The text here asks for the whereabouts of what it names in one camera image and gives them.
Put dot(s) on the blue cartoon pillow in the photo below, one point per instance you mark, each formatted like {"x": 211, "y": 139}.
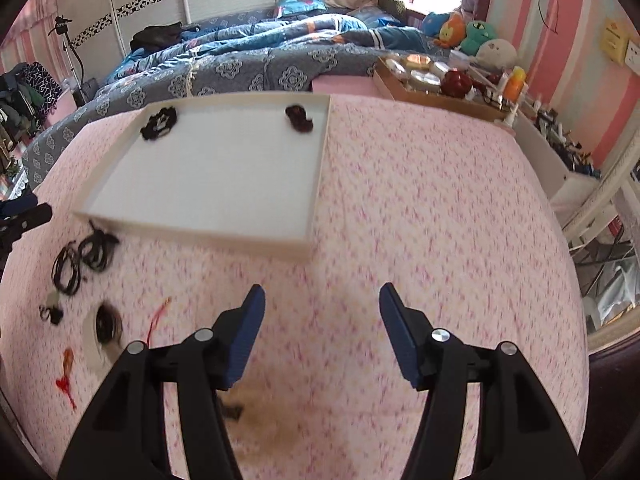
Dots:
{"x": 300, "y": 6}

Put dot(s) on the white curved furniture frame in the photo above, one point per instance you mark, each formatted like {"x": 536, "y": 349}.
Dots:
{"x": 605, "y": 200}

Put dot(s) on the blue plush toy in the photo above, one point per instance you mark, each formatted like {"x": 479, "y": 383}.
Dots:
{"x": 434, "y": 22}

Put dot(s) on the row of small cosmetic bottles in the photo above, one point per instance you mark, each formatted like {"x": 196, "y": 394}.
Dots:
{"x": 555, "y": 125}

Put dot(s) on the white plush toy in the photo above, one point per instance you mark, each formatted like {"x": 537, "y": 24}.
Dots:
{"x": 496, "y": 52}

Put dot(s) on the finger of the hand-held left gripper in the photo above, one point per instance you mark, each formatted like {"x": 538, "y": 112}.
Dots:
{"x": 17, "y": 206}
{"x": 32, "y": 217}

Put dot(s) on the black clothing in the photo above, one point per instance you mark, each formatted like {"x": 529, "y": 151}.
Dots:
{"x": 157, "y": 35}

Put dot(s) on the red round jar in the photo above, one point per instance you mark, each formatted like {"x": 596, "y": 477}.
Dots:
{"x": 456, "y": 82}

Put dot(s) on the black tripod stand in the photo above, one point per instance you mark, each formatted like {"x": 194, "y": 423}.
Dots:
{"x": 74, "y": 60}

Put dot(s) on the brown cardboard box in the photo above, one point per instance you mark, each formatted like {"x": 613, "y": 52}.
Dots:
{"x": 415, "y": 96}

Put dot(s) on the white shallow tray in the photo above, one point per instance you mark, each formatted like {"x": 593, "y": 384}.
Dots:
{"x": 215, "y": 170}

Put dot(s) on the pink floral tablecloth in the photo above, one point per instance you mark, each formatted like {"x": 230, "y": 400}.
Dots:
{"x": 425, "y": 260}

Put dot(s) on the gold lid round jar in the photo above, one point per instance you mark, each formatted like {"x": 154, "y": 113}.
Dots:
{"x": 417, "y": 60}

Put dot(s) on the white wall socket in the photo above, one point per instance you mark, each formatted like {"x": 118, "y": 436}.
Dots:
{"x": 633, "y": 57}

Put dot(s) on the green plush toy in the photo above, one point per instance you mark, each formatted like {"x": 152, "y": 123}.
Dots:
{"x": 479, "y": 35}

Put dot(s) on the orange plush toy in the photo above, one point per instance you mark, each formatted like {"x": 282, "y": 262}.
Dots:
{"x": 452, "y": 31}

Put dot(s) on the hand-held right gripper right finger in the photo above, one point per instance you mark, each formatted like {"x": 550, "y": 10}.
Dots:
{"x": 400, "y": 335}

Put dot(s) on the white round jar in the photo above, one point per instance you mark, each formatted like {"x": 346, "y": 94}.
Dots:
{"x": 425, "y": 81}

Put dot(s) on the pink box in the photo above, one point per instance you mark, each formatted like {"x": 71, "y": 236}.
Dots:
{"x": 345, "y": 86}

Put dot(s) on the black scrunchie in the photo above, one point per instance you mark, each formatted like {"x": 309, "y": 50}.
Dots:
{"x": 150, "y": 131}

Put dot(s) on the white band wristwatch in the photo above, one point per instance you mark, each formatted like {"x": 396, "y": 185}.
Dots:
{"x": 107, "y": 329}

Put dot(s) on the pile of clothes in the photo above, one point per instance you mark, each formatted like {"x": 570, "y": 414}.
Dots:
{"x": 22, "y": 100}

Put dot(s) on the blue patterned quilt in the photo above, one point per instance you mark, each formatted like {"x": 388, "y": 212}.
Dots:
{"x": 240, "y": 65}

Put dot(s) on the white shelf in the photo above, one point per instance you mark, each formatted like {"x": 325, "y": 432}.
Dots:
{"x": 555, "y": 165}

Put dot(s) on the yellow wall sticker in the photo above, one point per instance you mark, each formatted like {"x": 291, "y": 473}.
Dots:
{"x": 616, "y": 40}

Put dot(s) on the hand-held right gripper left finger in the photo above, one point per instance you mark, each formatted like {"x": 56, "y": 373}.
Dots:
{"x": 247, "y": 332}

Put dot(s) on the orange bottle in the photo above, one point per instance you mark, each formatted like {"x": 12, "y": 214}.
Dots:
{"x": 515, "y": 84}

